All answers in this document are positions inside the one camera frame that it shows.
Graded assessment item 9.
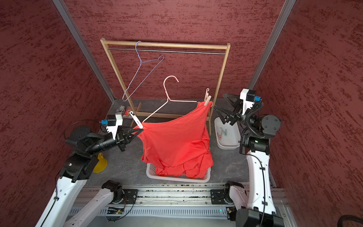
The colourful marker box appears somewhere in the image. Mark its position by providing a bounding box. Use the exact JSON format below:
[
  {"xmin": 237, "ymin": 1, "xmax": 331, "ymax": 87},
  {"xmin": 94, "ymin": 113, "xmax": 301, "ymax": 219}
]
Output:
[{"xmin": 123, "ymin": 109, "xmax": 132, "ymax": 119}]

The white plastic tub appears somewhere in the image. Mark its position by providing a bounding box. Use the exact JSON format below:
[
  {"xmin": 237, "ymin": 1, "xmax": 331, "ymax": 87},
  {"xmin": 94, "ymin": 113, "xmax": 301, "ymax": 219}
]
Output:
[{"xmin": 214, "ymin": 117, "xmax": 240, "ymax": 150}]

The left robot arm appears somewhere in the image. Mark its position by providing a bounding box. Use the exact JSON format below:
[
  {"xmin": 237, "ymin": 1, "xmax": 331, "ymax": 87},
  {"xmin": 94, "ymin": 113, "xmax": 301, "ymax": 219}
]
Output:
[{"xmin": 36, "ymin": 125, "xmax": 143, "ymax": 227}]

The aluminium corner post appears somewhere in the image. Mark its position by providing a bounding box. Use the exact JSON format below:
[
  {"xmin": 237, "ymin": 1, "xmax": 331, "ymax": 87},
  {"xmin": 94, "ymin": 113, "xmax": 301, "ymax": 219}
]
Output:
[
  {"xmin": 248, "ymin": 0, "xmax": 296, "ymax": 89},
  {"xmin": 52, "ymin": 0, "xmax": 116, "ymax": 103}
]

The pink wire hanger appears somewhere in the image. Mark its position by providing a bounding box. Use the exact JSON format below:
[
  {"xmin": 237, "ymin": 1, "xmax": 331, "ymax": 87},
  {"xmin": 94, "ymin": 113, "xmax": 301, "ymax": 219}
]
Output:
[{"xmin": 143, "ymin": 75, "xmax": 198, "ymax": 123}]

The wooden clothes rack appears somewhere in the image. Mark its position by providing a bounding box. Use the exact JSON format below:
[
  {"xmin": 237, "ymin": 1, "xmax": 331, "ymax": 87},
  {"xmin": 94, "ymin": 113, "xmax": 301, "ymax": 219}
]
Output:
[{"xmin": 100, "ymin": 38, "xmax": 231, "ymax": 135}]

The white clothespin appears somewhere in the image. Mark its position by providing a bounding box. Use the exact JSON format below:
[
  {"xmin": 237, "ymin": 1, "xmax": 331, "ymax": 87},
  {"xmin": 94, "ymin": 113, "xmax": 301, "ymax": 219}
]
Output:
[{"xmin": 130, "ymin": 111, "xmax": 144, "ymax": 129}]

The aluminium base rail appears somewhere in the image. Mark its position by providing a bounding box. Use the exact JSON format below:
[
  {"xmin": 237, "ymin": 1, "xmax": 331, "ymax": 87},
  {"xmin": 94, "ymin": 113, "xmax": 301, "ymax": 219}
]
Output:
[{"xmin": 67, "ymin": 183, "xmax": 293, "ymax": 220}]

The white perforated laundry basket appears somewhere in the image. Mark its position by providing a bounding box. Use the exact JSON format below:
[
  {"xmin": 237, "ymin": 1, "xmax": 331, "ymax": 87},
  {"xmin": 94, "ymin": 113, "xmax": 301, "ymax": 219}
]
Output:
[{"xmin": 147, "ymin": 162, "xmax": 212, "ymax": 183}]

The aluminium corner post left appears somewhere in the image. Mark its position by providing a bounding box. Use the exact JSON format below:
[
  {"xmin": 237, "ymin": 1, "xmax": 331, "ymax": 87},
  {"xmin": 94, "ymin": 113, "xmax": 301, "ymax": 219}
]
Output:
[{"xmin": 52, "ymin": 0, "xmax": 116, "ymax": 103}]

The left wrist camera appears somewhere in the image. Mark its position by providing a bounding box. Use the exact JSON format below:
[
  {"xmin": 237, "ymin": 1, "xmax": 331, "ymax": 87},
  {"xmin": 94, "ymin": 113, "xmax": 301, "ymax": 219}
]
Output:
[{"xmin": 100, "ymin": 113, "xmax": 123, "ymax": 140}]

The aluminium corner post right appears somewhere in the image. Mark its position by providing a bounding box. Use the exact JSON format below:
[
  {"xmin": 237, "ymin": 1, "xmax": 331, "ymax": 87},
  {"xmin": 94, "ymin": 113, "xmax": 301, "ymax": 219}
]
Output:
[{"xmin": 248, "ymin": 0, "xmax": 296, "ymax": 89}]

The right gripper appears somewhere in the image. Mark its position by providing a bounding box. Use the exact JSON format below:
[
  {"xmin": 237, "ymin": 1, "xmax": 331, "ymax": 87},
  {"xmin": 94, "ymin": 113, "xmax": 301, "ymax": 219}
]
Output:
[{"xmin": 213, "ymin": 93, "xmax": 259, "ymax": 131}]

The yellow pencil cup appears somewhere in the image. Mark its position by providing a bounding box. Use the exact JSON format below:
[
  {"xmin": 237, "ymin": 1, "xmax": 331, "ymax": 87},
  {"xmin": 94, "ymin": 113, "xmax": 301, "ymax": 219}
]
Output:
[{"xmin": 93, "ymin": 153, "xmax": 108, "ymax": 173}]

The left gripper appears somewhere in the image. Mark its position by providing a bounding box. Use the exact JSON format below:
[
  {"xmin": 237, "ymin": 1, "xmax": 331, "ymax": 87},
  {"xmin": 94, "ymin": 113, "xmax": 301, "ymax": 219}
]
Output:
[{"xmin": 87, "ymin": 125, "xmax": 143, "ymax": 155}]

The red tank top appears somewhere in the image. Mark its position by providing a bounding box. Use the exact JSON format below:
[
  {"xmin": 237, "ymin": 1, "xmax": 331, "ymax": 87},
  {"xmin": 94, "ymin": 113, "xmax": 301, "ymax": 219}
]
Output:
[{"xmin": 138, "ymin": 102, "xmax": 214, "ymax": 179}]

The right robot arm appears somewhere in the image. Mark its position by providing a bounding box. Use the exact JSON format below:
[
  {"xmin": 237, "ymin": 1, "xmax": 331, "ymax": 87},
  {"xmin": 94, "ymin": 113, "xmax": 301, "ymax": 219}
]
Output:
[{"xmin": 214, "ymin": 94, "xmax": 284, "ymax": 227}]

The light blue wire hanger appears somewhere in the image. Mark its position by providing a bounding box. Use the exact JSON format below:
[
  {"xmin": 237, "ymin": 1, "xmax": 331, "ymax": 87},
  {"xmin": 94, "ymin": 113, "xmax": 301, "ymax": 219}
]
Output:
[{"xmin": 122, "ymin": 41, "xmax": 165, "ymax": 101}]

